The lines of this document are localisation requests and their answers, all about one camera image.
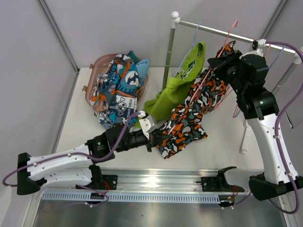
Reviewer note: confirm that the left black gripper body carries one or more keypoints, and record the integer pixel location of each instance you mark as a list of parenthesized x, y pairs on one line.
[(151, 142)]

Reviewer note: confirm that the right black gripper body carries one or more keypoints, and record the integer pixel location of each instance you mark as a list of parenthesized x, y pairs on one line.
[(228, 69)]

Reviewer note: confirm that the orange grey camouflage shorts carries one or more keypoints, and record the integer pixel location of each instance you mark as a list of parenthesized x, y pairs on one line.
[(184, 125)]

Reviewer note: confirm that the light blue hanger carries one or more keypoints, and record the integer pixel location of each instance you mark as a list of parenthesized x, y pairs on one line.
[(193, 44), (276, 58)]

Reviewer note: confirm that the lime green shorts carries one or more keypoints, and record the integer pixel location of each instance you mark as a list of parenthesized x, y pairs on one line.
[(177, 87)]

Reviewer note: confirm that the orange blue patterned shorts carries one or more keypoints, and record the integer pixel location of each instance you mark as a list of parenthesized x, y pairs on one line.
[(113, 96)]

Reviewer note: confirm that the light blue shorts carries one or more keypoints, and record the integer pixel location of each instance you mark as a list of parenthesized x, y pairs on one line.
[(142, 69)]

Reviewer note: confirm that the teal green shorts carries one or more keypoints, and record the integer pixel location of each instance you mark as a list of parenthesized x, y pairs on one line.
[(134, 58)]

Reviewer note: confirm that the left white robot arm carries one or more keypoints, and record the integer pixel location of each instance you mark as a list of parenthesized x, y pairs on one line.
[(77, 167)]

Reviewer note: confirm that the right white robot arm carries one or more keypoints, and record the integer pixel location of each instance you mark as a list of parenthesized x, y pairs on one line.
[(246, 74)]

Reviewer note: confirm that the metal clothes rack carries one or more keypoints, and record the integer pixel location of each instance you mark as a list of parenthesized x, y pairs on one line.
[(176, 20)]

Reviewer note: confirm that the pink translucent plastic basin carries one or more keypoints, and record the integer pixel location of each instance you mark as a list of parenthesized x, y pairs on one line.
[(99, 67)]

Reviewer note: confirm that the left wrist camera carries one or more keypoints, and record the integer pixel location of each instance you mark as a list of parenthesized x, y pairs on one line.
[(147, 122)]

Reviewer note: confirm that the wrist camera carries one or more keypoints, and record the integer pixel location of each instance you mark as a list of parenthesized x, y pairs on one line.
[(147, 122), (257, 48)]

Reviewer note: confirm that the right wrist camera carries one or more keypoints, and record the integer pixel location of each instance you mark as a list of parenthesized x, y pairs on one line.
[(257, 48)]

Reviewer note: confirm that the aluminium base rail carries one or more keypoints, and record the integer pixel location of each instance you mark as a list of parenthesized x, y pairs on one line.
[(133, 179)]

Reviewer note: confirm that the slotted cable duct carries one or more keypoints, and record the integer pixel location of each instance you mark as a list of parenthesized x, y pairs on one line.
[(132, 197)]

